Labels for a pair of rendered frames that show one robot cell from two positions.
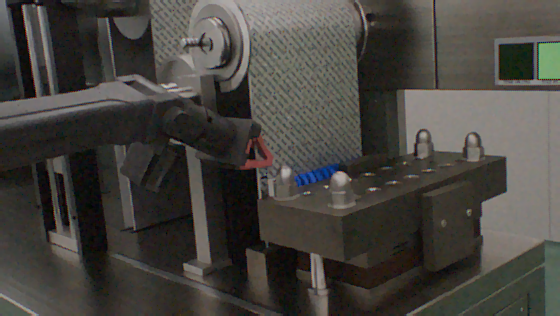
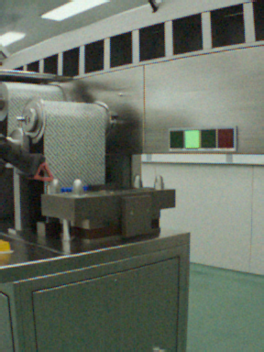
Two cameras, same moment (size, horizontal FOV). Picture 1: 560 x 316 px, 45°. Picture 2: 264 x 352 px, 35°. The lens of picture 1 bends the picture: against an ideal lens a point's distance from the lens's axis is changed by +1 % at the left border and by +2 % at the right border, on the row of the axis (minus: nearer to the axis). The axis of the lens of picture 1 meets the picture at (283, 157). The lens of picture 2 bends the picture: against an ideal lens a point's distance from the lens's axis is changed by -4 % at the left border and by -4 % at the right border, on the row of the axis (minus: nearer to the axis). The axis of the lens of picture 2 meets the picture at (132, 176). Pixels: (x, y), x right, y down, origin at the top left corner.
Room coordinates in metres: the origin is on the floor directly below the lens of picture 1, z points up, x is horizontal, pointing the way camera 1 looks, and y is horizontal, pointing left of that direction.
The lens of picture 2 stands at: (-0.31, -0.18, 1.14)
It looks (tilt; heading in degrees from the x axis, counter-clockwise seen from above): 3 degrees down; 358
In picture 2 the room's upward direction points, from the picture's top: straight up
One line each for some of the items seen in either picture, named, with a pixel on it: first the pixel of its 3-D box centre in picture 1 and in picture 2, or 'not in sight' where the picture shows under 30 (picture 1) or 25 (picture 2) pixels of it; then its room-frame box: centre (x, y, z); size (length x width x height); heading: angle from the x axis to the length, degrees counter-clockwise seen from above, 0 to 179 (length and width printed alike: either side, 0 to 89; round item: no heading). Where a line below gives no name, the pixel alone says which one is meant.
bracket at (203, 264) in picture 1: (197, 174); (17, 184); (1.02, 0.14, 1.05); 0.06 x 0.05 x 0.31; 132
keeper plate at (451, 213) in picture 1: (449, 224); (137, 215); (0.94, -0.23, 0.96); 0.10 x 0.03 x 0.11; 132
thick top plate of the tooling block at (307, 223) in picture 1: (390, 195); (111, 201); (1.00, -0.16, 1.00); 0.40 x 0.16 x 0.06; 132
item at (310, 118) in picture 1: (310, 127); (75, 165); (1.06, -0.05, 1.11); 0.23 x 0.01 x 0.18; 132
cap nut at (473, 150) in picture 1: (473, 145); (159, 181); (1.07, -0.31, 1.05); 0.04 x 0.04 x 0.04
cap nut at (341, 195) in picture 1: (340, 188); (78, 188); (0.86, -0.07, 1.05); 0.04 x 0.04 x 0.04
